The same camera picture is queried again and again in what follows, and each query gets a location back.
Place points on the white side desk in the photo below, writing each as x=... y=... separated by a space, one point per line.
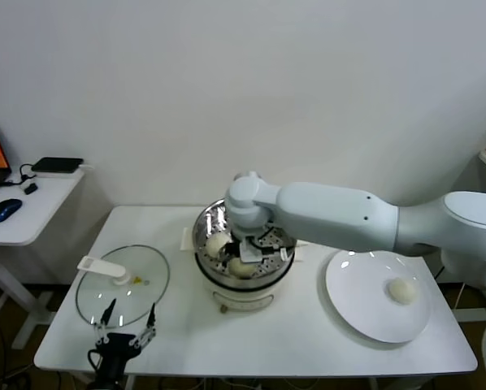
x=44 y=211

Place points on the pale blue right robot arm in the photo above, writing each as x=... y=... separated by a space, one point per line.
x=328 y=211

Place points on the steel steamer pot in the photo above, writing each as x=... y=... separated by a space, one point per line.
x=243 y=298

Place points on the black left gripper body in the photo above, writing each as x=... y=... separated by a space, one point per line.
x=117 y=351

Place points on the white steamed baozi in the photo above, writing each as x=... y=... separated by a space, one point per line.
x=215 y=245
x=401 y=291
x=243 y=270

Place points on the perforated steel steamer basket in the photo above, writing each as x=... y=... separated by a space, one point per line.
x=204 y=227

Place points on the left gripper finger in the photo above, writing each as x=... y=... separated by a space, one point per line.
x=107 y=317
x=151 y=317

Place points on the white round plate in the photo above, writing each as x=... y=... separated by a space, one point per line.
x=348 y=308

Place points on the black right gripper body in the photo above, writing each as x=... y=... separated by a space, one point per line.
x=234 y=250

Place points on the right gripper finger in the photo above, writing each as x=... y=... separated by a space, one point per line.
x=226 y=259

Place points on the flat black box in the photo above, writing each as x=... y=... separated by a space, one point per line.
x=58 y=164

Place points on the blue computer mouse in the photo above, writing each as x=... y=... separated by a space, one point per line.
x=5 y=210

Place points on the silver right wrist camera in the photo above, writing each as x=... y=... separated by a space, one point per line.
x=249 y=252

